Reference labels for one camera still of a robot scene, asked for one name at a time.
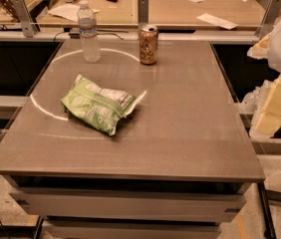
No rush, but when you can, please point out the orange soda can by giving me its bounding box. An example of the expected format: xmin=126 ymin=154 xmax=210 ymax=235
xmin=140 ymin=25 xmax=158 ymax=65

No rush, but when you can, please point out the left sanitizer bottle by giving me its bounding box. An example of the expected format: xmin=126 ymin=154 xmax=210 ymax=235
xmin=240 ymin=87 xmax=260 ymax=113

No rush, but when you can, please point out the green chip bag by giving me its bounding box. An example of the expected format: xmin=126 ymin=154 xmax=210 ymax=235
xmin=61 ymin=75 xmax=146 ymax=136

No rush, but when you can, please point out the clear plastic water bottle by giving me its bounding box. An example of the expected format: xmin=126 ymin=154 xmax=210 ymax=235
xmin=77 ymin=1 xmax=101 ymax=63

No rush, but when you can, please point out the white paper sheet left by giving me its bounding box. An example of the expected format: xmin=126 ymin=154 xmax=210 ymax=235
xmin=47 ymin=3 xmax=101 ymax=22

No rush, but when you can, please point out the white drawer cabinet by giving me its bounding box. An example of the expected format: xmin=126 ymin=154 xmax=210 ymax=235
xmin=10 ymin=187 xmax=246 ymax=239

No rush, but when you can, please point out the right metal bracket post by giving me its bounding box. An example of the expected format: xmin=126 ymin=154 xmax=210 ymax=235
xmin=255 ymin=0 xmax=281 ymax=39

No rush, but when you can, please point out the metal bracket post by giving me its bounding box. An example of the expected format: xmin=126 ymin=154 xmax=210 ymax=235
xmin=12 ymin=0 xmax=38 ymax=38
xmin=138 ymin=0 xmax=148 ymax=30
xmin=255 ymin=0 xmax=281 ymax=39

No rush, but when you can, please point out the middle metal bracket post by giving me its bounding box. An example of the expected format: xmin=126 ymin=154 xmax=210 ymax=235
xmin=138 ymin=0 xmax=148 ymax=30

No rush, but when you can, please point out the left metal bracket post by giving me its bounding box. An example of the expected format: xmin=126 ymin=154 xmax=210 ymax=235
xmin=12 ymin=0 xmax=38 ymax=38

